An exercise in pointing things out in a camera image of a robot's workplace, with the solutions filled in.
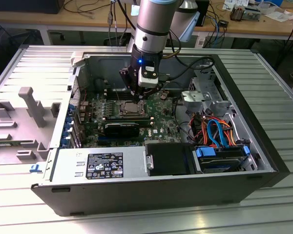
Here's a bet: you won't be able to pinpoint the orange red power wires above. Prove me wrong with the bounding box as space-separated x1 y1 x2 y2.
189 115 235 147

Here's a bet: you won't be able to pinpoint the grey parts rack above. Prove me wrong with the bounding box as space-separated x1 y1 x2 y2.
0 86 62 167

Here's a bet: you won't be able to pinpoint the white paper sheet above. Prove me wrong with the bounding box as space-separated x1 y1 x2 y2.
264 9 293 23

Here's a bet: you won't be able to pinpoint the black camera cable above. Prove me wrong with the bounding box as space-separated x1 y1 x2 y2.
158 56 214 81

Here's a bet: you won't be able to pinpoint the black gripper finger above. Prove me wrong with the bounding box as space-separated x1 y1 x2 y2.
138 83 164 101
119 67 141 103

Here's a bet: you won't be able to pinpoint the blue case latch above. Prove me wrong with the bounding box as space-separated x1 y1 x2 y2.
28 163 43 173

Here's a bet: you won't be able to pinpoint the black wire loop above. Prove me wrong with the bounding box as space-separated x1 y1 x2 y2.
172 95 195 145

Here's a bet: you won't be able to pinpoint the silver power supply unit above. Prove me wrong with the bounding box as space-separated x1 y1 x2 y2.
49 145 147 183

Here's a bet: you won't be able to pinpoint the metal heatsink cooler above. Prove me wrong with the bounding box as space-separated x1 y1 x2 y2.
229 6 245 22

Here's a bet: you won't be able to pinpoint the grey case release latch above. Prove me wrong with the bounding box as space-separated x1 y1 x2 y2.
69 51 85 68

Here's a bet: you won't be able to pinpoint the silver metal drive cage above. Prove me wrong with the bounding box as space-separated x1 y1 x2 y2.
180 63 236 117

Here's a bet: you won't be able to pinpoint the black upright box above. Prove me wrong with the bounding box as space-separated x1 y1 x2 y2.
196 0 210 27

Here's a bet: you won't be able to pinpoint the blue network cable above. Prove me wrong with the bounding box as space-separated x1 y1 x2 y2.
209 11 223 47

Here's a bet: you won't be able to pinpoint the black RAM slot row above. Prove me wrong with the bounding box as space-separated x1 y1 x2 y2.
104 116 154 127
104 88 152 101

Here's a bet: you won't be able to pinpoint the silver green CPU chip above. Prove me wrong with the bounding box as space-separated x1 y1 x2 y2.
123 102 139 113

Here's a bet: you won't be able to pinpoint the grey metal device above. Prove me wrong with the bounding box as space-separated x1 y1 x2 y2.
241 6 262 21

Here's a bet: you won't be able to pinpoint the wooden desk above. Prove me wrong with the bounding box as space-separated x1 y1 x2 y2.
0 0 293 41

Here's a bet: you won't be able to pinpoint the black open PC case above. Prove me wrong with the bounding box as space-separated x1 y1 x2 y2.
30 45 291 217

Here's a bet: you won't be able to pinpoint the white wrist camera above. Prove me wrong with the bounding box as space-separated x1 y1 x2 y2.
137 64 160 88

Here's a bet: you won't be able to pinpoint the green motherboard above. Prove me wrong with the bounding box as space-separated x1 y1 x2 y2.
78 88 184 148

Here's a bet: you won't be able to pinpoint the blue data wire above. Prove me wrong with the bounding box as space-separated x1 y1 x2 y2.
207 118 231 149

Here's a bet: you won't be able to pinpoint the black plastic drive cover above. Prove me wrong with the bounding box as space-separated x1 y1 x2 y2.
145 142 198 176

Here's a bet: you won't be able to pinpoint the black graphics card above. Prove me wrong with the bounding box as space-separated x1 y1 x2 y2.
103 121 140 137

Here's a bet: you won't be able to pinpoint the hard disk in blue carrier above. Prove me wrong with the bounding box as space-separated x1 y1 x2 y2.
194 144 251 175

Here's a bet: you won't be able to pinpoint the black box on desk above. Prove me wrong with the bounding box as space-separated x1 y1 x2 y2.
0 0 62 15

